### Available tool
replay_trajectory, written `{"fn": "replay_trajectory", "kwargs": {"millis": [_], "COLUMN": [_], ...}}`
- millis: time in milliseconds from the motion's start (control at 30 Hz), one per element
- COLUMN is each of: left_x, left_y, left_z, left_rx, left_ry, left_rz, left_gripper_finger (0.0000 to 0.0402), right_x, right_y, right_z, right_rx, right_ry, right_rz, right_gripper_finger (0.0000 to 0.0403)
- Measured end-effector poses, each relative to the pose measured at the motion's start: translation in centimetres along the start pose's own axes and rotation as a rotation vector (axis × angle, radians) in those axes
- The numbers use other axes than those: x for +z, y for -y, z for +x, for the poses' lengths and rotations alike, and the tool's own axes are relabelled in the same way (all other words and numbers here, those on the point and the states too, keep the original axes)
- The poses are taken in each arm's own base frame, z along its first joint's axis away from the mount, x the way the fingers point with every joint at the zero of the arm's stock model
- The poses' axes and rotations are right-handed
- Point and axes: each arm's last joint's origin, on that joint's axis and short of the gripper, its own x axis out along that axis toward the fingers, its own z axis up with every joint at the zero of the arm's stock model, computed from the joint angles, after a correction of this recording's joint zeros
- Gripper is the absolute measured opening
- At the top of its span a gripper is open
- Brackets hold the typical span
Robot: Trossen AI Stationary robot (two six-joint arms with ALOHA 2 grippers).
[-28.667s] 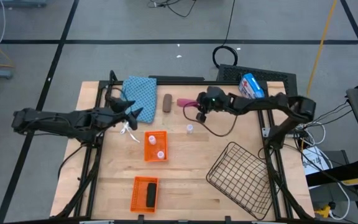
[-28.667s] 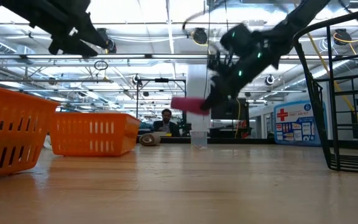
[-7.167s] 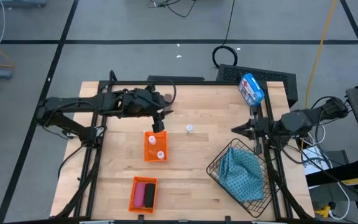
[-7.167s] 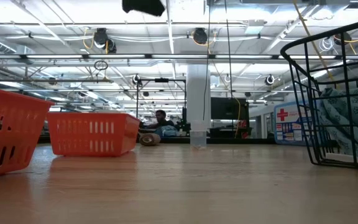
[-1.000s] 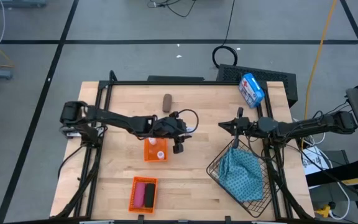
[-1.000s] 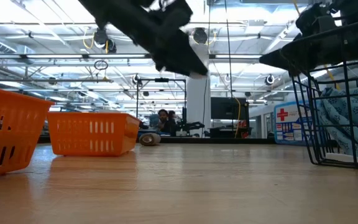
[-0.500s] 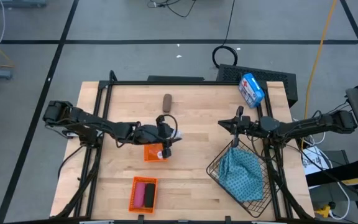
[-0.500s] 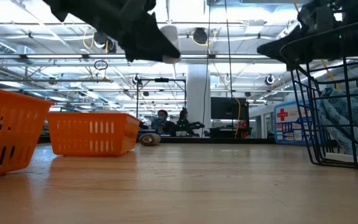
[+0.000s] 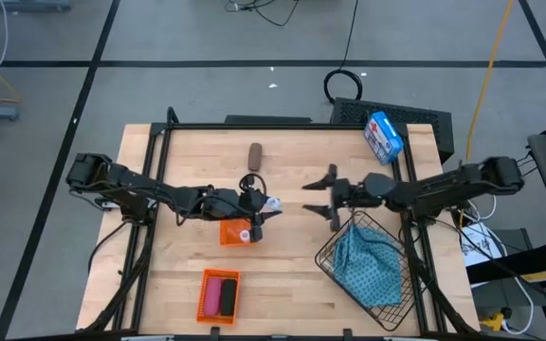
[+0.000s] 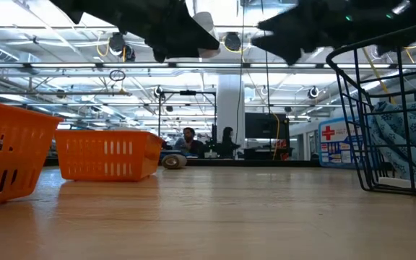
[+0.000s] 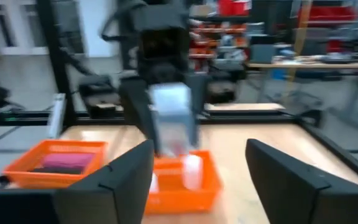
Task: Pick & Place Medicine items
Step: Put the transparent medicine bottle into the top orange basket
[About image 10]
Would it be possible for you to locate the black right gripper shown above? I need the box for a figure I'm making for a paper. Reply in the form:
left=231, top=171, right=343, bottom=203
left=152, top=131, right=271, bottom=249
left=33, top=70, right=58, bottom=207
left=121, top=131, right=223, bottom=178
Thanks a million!
left=251, top=0, right=346, bottom=66

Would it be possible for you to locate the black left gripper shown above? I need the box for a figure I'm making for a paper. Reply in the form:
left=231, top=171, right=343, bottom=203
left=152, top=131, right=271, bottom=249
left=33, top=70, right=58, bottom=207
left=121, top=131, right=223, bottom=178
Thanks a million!
left=48, top=0, right=220, bottom=63

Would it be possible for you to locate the white square pillar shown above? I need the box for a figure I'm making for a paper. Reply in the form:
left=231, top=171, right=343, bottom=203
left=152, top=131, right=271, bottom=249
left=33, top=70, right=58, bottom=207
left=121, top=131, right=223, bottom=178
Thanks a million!
left=217, top=74, right=246, bottom=147

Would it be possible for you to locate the black monitor screen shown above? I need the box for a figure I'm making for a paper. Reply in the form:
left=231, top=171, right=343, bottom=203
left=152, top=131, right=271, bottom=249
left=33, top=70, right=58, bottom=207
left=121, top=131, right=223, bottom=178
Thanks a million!
left=244, top=112, right=290, bottom=140

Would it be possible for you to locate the person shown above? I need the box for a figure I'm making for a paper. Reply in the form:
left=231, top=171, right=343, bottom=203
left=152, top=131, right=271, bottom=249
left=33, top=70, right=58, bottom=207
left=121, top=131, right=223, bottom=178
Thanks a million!
left=173, top=126, right=205, bottom=159
left=219, top=126, right=241, bottom=159

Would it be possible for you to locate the blue first aid kit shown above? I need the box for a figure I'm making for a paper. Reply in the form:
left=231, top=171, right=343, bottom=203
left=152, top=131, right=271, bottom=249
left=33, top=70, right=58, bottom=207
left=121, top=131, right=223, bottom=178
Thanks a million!
left=317, top=116, right=366, bottom=169

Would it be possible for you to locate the brown bandage roll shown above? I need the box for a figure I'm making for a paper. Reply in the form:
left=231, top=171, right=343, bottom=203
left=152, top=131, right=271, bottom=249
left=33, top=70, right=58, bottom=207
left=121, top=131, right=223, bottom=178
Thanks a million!
left=160, top=153, right=188, bottom=170

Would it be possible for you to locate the orange plastic basket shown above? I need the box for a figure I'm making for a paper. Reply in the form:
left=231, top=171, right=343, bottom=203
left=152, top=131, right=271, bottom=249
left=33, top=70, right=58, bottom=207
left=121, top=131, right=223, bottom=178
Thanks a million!
left=54, top=129, right=165, bottom=182
left=0, top=97, right=64, bottom=207

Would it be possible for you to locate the black camera rig stand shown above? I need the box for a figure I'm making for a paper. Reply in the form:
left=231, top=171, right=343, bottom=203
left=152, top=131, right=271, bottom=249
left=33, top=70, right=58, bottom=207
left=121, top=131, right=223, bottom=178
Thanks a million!
left=158, top=90, right=218, bottom=152

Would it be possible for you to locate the black hanging cable loop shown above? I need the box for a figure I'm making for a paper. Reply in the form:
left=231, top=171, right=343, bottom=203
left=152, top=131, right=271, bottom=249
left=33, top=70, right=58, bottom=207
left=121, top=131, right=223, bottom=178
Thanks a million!
left=108, top=69, right=126, bottom=82

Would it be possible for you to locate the yellow hanging cable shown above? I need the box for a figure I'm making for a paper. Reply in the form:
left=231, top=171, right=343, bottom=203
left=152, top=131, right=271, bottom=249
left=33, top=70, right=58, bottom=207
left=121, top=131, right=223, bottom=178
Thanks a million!
left=243, top=68, right=281, bottom=160

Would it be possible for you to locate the black wire basket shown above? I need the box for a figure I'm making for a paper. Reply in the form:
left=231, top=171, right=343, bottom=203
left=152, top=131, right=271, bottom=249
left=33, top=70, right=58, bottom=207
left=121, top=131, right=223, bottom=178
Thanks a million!
left=325, top=17, right=416, bottom=199

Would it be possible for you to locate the black metal table frame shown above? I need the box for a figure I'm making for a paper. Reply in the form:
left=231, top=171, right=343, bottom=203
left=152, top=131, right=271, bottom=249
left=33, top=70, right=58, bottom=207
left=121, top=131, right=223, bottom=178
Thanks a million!
left=43, top=157, right=321, bottom=168

